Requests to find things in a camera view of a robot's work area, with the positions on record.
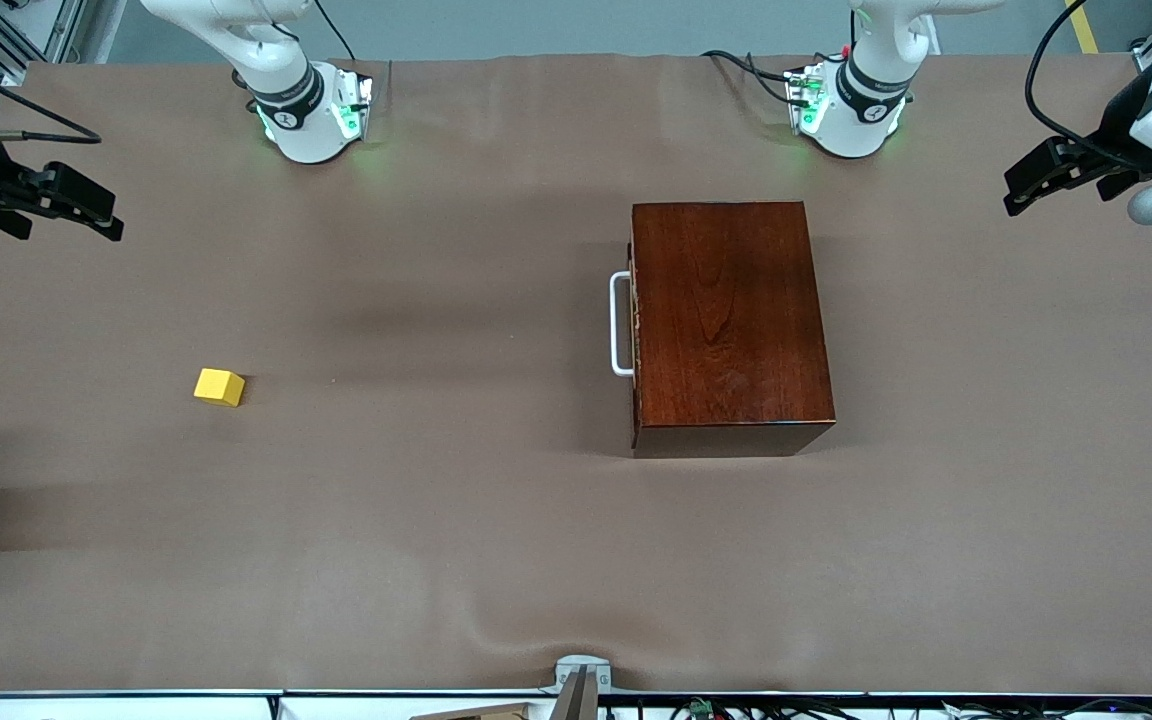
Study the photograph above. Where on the white table edge rail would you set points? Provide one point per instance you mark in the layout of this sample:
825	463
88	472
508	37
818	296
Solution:
86	710

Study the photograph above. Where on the yellow floor tape strip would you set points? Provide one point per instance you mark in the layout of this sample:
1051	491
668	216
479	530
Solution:
1083	28

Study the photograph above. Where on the dark wooden cabinet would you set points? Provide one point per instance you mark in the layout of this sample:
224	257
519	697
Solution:
726	320

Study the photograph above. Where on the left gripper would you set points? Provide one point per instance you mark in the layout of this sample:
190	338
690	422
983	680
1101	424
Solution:
1117	128

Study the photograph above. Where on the yellow block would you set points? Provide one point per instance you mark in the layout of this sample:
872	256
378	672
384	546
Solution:
219	388

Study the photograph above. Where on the light wooden board piece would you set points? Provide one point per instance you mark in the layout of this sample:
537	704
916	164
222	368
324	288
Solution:
486	714

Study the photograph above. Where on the brown table cloth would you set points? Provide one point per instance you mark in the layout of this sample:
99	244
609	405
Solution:
436	550

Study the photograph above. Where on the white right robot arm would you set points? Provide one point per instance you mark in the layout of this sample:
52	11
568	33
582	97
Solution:
296	130

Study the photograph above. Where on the grey metal clamp bracket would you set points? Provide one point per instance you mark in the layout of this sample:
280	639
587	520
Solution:
576	690

